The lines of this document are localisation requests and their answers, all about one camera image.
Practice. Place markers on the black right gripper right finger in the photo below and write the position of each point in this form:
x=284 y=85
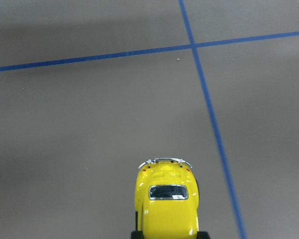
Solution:
x=203 y=235

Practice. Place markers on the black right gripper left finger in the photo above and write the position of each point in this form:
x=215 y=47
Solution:
x=137 y=235

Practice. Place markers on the yellow beetle toy car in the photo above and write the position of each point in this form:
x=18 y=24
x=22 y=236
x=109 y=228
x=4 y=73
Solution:
x=166 y=199

